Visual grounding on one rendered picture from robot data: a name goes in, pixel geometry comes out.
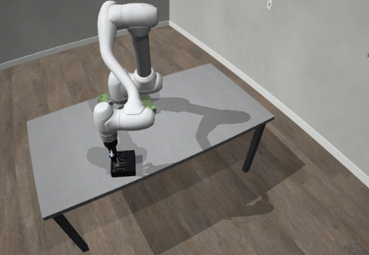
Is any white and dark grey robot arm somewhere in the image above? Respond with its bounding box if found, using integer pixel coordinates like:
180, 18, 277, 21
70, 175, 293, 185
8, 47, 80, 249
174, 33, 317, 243
93, 1, 163, 143

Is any black lighting desk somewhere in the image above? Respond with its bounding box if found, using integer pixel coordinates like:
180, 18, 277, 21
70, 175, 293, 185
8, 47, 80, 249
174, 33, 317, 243
110, 150, 136, 178

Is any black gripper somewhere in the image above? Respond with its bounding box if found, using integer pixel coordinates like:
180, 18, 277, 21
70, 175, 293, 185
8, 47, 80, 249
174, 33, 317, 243
104, 139, 119, 167

